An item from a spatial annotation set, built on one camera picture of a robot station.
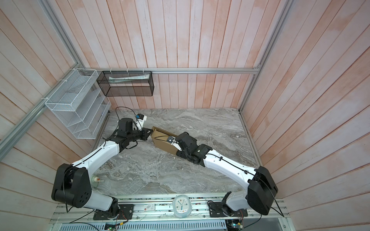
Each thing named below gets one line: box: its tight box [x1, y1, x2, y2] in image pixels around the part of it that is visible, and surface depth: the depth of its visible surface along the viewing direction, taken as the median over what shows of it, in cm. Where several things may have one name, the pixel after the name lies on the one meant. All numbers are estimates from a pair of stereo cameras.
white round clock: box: [172, 194, 193, 219], surface depth 74 cm
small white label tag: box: [143, 203, 156, 211], surface depth 76 cm
